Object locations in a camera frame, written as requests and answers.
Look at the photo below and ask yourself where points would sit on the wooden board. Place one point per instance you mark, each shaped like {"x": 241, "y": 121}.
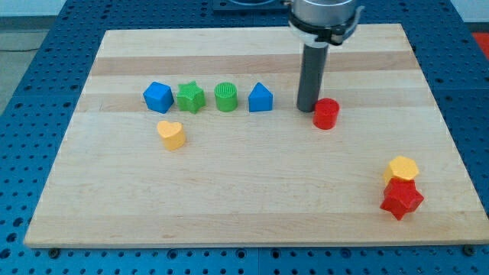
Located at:
{"x": 253, "y": 179}

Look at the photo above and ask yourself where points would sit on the yellow hexagon block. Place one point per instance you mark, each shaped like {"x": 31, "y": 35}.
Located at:
{"x": 401, "y": 167}

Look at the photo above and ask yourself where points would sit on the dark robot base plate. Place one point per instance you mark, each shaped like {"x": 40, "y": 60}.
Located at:
{"x": 248, "y": 5}

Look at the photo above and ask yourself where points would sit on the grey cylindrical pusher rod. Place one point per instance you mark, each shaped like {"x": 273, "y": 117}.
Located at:
{"x": 312, "y": 68}

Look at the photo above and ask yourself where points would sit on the blue triangle block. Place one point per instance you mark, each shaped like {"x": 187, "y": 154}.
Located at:
{"x": 260, "y": 99}

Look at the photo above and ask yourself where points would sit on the green cylinder block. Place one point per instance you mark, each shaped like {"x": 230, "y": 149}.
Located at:
{"x": 226, "y": 97}

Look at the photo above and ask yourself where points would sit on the yellow heart block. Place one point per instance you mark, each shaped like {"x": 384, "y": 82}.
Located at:
{"x": 172, "y": 134}

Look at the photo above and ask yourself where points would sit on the red star block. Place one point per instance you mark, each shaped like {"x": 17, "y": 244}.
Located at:
{"x": 401, "y": 197}

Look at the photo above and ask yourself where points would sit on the red cylinder block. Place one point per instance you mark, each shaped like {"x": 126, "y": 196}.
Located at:
{"x": 326, "y": 114}

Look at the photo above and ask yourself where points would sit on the green star block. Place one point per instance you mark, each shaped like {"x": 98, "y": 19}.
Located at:
{"x": 191, "y": 97}

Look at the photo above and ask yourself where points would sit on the blue cube block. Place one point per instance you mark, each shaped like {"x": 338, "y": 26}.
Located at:
{"x": 158, "y": 97}

